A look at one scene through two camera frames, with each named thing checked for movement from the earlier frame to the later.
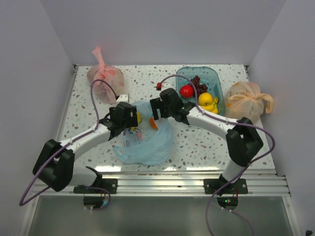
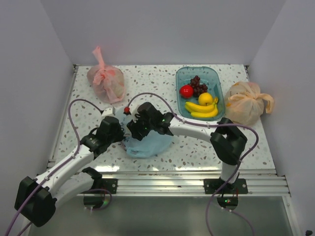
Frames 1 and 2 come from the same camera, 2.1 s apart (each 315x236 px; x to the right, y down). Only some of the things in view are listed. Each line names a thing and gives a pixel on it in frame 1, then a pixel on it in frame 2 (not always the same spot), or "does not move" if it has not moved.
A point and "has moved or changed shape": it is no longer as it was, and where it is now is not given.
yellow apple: [205, 99] does not move
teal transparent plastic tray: [209, 76] does not move
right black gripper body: [166, 112] to [139, 124]
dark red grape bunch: [200, 88] does not move
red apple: [186, 91] does not move
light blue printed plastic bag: [144, 145] has moved or changed shape
